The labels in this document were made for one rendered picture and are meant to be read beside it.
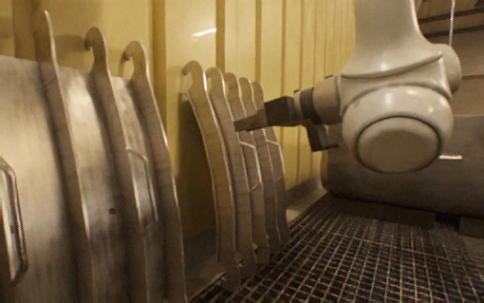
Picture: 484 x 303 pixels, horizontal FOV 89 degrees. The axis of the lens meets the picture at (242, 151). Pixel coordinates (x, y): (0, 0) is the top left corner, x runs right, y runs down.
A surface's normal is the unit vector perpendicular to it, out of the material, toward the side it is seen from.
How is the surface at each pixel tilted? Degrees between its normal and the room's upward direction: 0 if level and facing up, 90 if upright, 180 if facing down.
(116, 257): 84
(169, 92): 90
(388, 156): 122
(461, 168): 89
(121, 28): 90
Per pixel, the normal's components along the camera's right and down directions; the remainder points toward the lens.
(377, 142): -0.31, 0.63
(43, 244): 0.83, -0.11
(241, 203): -0.55, 0.07
